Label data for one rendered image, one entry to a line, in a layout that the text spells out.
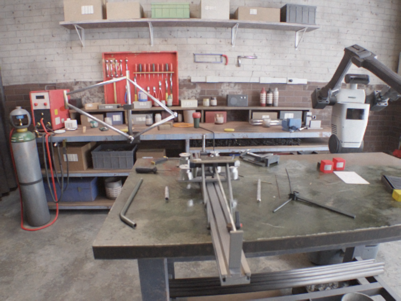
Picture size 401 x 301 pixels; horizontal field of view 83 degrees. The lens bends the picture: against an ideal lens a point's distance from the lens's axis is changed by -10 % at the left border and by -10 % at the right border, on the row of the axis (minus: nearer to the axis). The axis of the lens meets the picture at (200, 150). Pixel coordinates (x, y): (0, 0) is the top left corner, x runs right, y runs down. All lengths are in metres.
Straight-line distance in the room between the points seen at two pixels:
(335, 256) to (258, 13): 2.43
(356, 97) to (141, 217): 1.71
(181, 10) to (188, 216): 2.39
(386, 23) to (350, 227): 3.59
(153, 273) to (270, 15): 2.75
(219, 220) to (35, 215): 2.22
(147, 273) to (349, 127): 1.63
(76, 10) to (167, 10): 0.96
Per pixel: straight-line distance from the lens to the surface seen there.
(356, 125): 2.00
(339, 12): 3.77
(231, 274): 0.55
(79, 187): 2.74
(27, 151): 2.53
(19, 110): 2.53
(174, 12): 2.87
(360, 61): 1.48
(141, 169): 1.15
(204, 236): 0.70
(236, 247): 0.53
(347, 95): 2.03
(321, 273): 1.68
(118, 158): 2.50
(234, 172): 0.94
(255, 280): 1.53
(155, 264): 0.80
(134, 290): 1.83
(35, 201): 2.67
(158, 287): 0.86
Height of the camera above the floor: 1.27
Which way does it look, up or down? 15 degrees down
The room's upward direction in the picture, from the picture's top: straight up
